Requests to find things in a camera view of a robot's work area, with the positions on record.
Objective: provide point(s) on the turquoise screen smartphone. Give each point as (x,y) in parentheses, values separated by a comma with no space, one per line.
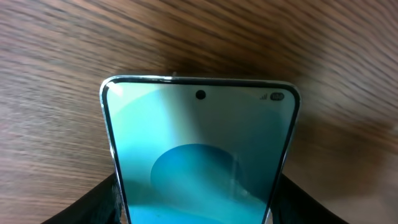
(198,150)

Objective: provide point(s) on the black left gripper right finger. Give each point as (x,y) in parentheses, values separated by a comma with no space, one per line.
(292,205)

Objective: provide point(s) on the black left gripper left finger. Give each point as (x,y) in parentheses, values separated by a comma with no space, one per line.
(101,205)

